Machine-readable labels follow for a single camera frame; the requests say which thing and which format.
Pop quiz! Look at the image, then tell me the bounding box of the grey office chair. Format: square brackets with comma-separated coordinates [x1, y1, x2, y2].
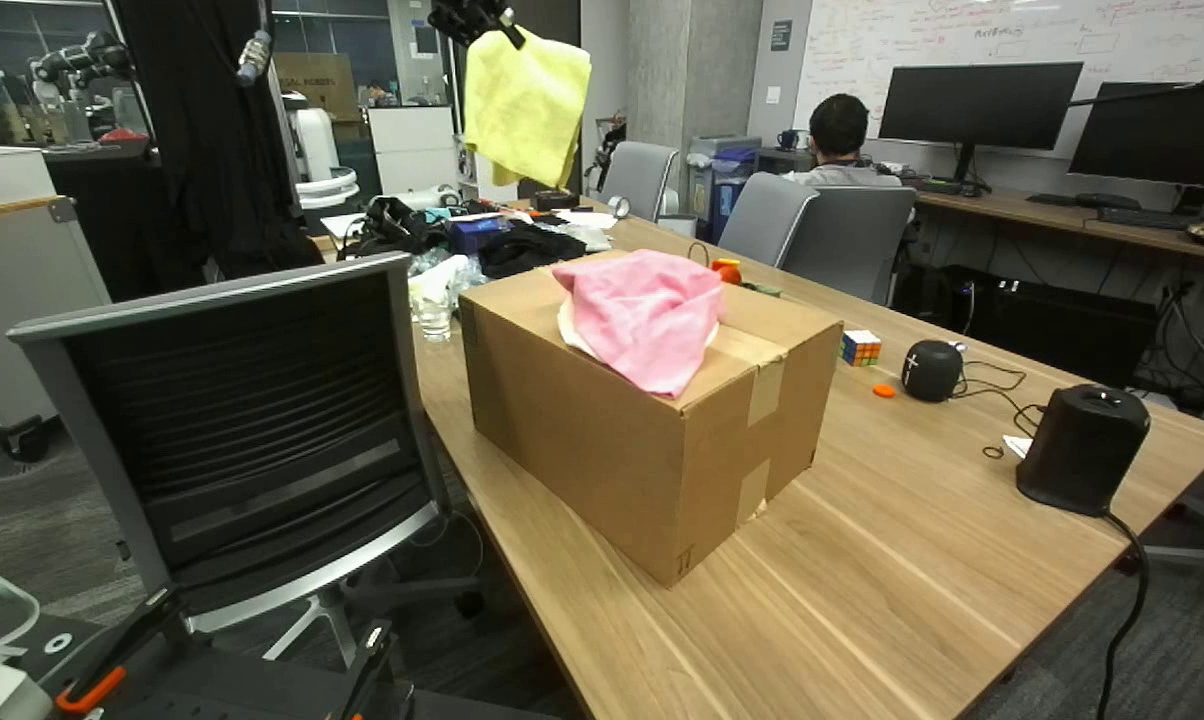
[606, 142, 679, 220]
[719, 171, 918, 305]

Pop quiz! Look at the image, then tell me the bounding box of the small round black speaker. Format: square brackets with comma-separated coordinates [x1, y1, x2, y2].
[899, 341, 963, 405]

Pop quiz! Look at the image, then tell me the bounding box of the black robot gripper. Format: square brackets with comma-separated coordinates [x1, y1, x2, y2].
[429, 0, 526, 46]

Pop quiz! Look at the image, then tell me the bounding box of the black cylindrical speaker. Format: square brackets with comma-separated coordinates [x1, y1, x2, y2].
[1017, 386, 1148, 516]

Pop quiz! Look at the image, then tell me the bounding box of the right black computer monitor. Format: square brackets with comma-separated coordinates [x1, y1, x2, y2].
[1072, 82, 1204, 217]

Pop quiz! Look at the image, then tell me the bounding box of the black computer monitor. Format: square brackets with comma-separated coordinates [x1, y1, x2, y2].
[882, 61, 1082, 197]
[1072, 82, 1204, 217]

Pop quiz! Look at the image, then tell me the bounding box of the person in grey shirt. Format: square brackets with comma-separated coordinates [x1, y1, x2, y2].
[798, 93, 894, 188]

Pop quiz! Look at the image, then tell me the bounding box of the pile of dark clutter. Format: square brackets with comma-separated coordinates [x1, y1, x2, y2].
[345, 197, 591, 280]

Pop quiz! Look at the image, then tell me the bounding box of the grey office chair near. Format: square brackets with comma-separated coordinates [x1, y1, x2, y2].
[719, 171, 918, 305]

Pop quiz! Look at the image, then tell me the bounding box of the colourful puzzle cube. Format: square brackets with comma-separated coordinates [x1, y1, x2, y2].
[841, 328, 882, 366]

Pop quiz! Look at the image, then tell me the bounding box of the left black computer monitor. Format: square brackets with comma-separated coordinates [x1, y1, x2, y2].
[882, 61, 1082, 197]

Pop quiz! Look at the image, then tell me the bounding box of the yellow microfiber towel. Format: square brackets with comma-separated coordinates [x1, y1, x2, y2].
[465, 32, 591, 185]

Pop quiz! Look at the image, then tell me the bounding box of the pink towel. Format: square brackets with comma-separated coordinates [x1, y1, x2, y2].
[554, 251, 726, 397]

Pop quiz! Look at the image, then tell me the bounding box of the peach beige towel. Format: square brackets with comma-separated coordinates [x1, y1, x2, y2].
[557, 299, 719, 366]

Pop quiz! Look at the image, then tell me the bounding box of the sealed brown cardboard box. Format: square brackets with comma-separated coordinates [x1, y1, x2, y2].
[465, 266, 843, 585]

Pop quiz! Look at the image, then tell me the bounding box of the orange handled tool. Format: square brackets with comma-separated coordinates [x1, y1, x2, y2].
[53, 663, 128, 716]

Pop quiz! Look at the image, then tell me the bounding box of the wooden side desk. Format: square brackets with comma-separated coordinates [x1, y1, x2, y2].
[918, 194, 1204, 260]

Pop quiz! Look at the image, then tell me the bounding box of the black power cable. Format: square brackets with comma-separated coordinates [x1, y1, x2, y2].
[1089, 508, 1151, 720]

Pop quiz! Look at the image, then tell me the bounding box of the grey office chair far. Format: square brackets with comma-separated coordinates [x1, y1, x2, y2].
[606, 142, 679, 220]

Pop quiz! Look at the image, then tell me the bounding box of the black mesh office chair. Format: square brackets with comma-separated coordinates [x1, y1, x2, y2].
[10, 251, 442, 636]

